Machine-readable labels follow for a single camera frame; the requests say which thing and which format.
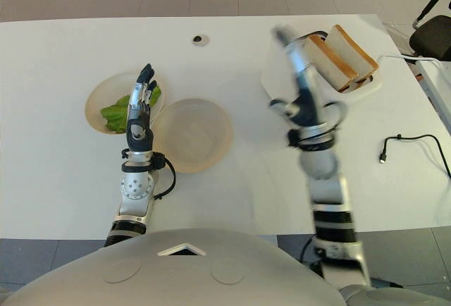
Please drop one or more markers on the cream toaster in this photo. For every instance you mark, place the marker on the cream toaster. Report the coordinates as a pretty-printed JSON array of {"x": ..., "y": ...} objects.
[{"x": 374, "y": 83}]

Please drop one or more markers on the beige plate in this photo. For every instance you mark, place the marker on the beige plate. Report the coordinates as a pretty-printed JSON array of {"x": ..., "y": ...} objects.
[{"x": 197, "y": 133}]

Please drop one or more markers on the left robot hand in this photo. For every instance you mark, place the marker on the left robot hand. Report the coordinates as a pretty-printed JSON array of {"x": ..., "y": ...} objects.
[{"x": 140, "y": 136}]

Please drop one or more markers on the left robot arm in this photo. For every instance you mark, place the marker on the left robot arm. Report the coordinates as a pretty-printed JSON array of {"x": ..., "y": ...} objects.
[{"x": 135, "y": 188}]

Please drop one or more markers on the bread slice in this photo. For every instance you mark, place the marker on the bread slice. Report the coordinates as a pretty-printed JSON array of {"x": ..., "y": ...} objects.
[
  {"x": 331, "y": 64},
  {"x": 352, "y": 52}
]

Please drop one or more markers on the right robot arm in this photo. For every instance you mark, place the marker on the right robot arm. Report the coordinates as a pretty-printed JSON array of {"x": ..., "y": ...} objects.
[{"x": 331, "y": 196}]

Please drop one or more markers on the robot body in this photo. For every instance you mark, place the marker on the robot body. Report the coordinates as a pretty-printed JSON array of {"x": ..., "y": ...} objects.
[{"x": 176, "y": 278}]

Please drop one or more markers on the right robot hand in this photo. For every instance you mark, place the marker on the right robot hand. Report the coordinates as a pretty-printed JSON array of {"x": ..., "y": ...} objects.
[{"x": 309, "y": 108}]

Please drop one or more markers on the green lettuce leaf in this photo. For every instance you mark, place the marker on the green lettuce leaf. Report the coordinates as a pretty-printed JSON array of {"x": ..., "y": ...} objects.
[{"x": 114, "y": 114}]

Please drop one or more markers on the cream plate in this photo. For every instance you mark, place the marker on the cream plate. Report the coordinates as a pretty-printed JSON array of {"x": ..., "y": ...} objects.
[{"x": 105, "y": 89}]

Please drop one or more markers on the black chair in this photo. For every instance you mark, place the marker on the black chair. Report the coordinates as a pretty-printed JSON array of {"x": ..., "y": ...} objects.
[{"x": 431, "y": 38}]

